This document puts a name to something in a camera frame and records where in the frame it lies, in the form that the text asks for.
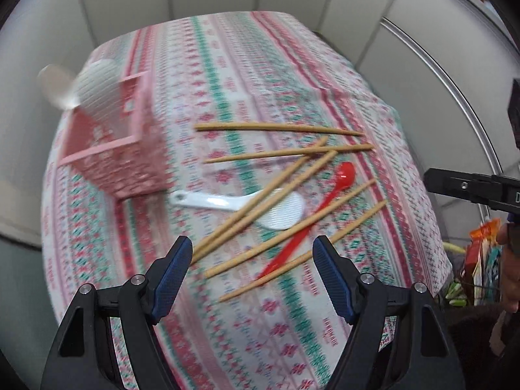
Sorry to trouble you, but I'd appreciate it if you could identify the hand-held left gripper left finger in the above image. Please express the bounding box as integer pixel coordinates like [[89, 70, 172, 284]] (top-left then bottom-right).
[[40, 236, 193, 390]]

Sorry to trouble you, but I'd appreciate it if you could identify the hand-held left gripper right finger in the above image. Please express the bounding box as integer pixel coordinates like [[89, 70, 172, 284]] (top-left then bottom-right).
[[312, 235, 466, 390]]

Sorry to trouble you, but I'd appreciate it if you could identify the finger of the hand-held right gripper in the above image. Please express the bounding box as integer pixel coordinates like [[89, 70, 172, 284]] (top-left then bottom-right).
[[423, 168, 508, 213]]

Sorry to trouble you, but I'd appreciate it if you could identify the wooden chopstick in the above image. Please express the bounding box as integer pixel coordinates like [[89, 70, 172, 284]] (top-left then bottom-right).
[[191, 150, 338, 265], [204, 178, 377, 279], [190, 136, 329, 257], [218, 200, 388, 303], [204, 143, 375, 164], [195, 123, 364, 136]]

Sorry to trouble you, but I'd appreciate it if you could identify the white rice paddle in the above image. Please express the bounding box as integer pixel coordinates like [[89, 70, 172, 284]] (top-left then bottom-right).
[[75, 59, 123, 131], [170, 190, 305, 230]]

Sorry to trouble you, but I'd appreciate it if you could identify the red plastic spoon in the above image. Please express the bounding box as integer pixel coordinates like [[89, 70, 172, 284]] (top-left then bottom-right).
[[260, 162, 356, 279]]

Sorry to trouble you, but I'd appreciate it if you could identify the pink perforated basket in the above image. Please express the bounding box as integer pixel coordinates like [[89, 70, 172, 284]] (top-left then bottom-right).
[[60, 71, 173, 202]]

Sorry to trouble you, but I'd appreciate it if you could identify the person's right hand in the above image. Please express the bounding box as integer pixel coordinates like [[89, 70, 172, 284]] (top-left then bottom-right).
[[498, 223, 520, 314]]

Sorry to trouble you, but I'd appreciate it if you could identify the teal snack packet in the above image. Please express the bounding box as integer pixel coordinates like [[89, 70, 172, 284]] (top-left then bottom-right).
[[483, 247, 505, 305]]

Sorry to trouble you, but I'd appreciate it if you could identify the green packet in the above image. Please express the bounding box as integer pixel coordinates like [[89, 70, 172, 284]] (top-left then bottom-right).
[[446, 280, 474, 308]]

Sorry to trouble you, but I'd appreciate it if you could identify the dark fuzzy garment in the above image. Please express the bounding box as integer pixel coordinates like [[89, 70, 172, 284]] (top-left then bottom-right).
[[442, 303, 513, 376]]

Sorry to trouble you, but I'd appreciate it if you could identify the patterned red green tablecloth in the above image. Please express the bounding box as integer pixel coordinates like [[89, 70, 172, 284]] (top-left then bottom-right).
[[41, 11, 453, 390]]

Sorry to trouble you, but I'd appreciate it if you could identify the pale grey utensil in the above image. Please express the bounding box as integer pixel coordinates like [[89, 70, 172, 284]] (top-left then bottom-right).
[[38, 64, 79, 111]]

